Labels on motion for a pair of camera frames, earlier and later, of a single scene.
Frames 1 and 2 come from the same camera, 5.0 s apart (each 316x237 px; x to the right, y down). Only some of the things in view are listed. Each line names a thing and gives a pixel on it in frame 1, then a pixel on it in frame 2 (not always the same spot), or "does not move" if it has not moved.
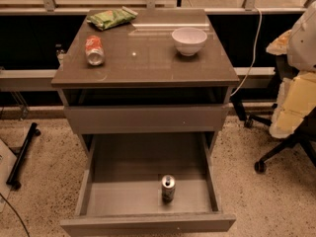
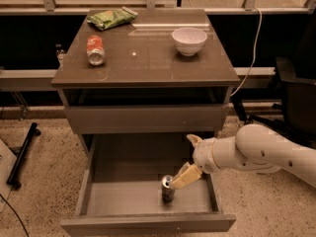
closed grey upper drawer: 146,118 does not move
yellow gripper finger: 278,45 → 195,139
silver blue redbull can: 168,183 does not move
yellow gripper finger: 296,99 → 189,174
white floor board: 7,162 does not move
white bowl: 189,40 does not move
